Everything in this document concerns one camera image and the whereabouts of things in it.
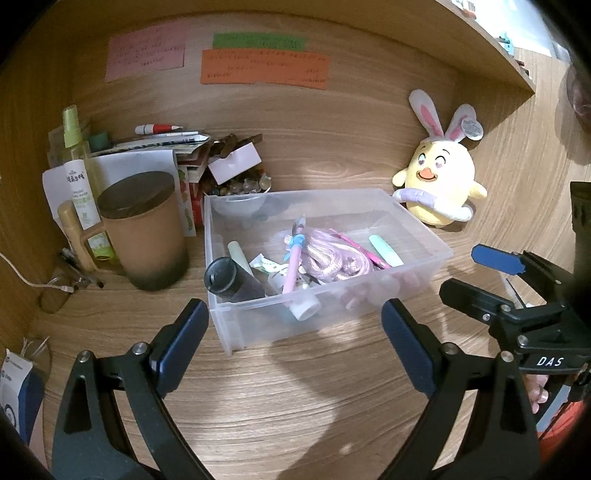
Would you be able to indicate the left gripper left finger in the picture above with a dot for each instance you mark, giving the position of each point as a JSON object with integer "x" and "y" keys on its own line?
{"x": 90, "y": 441}

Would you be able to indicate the pale green long tube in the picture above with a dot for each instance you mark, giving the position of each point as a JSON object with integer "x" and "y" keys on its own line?
{"x": 237, "y": 255}

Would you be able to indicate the white ointment tube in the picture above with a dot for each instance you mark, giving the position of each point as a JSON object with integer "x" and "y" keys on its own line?
{"x": 265, "y": 265}

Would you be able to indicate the yellow chick plush toy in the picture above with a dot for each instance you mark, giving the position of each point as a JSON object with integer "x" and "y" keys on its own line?
{"x": 440, "y": 178}

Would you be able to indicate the small white pink box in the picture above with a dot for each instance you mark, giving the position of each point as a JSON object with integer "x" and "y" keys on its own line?
{"x": 235, "y": 163}

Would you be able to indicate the light blue pink case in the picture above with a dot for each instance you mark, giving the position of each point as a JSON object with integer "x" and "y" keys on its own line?
{"x": 386, "y": 251}

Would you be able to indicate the red white marker pen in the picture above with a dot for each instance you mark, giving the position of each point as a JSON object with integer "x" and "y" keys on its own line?
{"x": 156, "y": 129}

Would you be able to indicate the stack of books papers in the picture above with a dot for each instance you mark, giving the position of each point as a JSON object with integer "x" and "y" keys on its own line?
{"x": 160, "y": 153}

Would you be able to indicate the eyeglasses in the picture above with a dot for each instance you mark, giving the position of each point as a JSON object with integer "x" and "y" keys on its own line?
{"x": 68, "y": 277}

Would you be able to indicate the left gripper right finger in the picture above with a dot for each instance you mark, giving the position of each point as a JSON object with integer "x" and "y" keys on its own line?
{"x": 500, "y": 441}

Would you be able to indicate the person right hand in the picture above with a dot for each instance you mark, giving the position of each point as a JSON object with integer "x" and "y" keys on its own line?
{"x": 537, "y": 393}

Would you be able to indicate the blue white carton box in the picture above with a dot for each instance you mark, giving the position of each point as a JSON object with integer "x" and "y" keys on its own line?
{"x": 21, "y": 394}

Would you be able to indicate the tan cylindrical tube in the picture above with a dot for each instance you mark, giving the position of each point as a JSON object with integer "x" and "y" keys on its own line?
{"x": 72, "y": 230}

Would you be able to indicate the clear plastic storage box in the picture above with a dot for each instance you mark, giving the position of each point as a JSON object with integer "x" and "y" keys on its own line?
{"x": 347, "y": 284}

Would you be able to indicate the white pill bottle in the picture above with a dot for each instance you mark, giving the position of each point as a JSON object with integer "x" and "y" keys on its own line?
{"x": 305, "y": 306}

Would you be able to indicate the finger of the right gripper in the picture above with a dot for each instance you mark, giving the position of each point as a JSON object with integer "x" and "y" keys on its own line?
{"x": 502, "y": 261}
{"x": 473, "y": 301}

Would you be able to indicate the pink sticky note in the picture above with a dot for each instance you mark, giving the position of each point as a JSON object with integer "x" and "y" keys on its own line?
{"x": 154, "y": 48}

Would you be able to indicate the dark purple spray bottle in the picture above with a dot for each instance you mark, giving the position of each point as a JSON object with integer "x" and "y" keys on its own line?
{"x": 230, "y": 282}

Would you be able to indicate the orange sticky note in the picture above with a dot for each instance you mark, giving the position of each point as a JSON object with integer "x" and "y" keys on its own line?
{"x": 251, "y": 66}

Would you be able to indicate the pink pen blue shark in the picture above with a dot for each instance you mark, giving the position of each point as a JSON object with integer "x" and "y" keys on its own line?
{"x": 295, "y": 248}

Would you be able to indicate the green spray bottle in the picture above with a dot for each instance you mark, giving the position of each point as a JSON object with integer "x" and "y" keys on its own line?
{"x": 75, "y": 156}

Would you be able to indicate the brown mug with lid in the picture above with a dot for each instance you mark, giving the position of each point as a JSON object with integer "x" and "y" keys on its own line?
{"x": 140, "y": 217}

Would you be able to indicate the bowl of candies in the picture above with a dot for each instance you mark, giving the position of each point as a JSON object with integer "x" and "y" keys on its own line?
{"x": 241, "y": 196}

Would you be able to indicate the green sticky note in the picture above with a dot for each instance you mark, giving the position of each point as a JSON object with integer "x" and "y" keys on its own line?
{"x": 257, "y": 40}

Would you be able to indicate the pink utility knife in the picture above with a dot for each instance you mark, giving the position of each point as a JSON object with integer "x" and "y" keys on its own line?
{"x": 377, "y": 261}

